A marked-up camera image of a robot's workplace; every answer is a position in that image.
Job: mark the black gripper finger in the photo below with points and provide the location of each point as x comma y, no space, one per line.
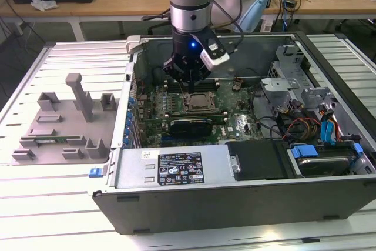
202,71
177,67

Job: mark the thin metal locking lever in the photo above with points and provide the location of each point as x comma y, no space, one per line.
183,93

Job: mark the silver CPU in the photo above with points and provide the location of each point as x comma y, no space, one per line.
201,101

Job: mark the CPU socket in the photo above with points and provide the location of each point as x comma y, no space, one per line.
202,110

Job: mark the black RAM slot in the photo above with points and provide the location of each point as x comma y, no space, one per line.
213,81
194,113
218,120
205,85
218,116
205,88

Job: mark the coin cell battery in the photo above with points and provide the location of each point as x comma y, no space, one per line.
237,85

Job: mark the grey case latch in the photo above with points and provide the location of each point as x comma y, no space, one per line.
132,42

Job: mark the green motherboard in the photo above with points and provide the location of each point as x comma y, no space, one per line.
241,110

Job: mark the black graphics card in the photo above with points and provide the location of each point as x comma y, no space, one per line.
191,127

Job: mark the blue expansion card clip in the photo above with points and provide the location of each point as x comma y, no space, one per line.
132,102
128,121
126,140
127,131

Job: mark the silver metal disk bay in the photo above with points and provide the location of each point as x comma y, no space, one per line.
282,85

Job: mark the wooden desk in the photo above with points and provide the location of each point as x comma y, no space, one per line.
102,4

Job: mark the black plastic shroud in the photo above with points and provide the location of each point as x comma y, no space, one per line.
258,160

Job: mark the small black plug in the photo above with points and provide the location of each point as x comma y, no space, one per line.
291,3

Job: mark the silver power supply with label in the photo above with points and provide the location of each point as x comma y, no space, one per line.
132,171

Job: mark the grey parts rack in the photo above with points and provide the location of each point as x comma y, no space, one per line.
66,107

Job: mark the blue case latch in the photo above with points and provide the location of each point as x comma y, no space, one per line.
94,172

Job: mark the green RAM stick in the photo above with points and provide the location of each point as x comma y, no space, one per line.
63,139

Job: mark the black open PC case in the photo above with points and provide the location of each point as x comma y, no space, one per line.
235,210

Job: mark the white crumpled paper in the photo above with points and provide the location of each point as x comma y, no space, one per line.
44,3

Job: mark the hard disk in blue carrier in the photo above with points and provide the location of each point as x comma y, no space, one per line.
323,164

